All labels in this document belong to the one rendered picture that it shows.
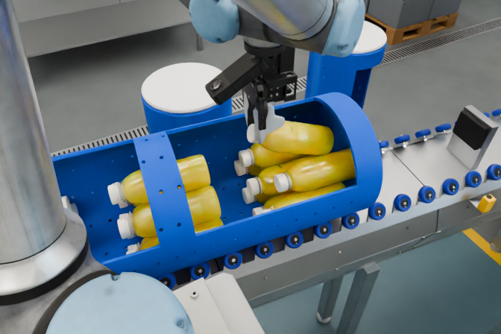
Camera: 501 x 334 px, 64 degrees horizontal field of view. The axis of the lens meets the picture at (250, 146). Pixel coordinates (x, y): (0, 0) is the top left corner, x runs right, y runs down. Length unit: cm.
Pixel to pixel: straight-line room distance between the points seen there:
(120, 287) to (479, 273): 204
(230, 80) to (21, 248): 43
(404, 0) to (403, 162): 269
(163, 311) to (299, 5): 30
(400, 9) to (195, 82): 276
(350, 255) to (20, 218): 84
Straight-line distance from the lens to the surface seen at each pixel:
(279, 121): 78
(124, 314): 38
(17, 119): 35
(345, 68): 154
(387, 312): 202
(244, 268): 95
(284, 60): 73
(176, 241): 75
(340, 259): 107
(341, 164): 88
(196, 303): 63
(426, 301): 211
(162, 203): 72
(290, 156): 93
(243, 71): 70
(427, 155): 130
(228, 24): 53
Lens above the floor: 174
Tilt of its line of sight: 42 degrees down
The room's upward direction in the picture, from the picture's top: straight up
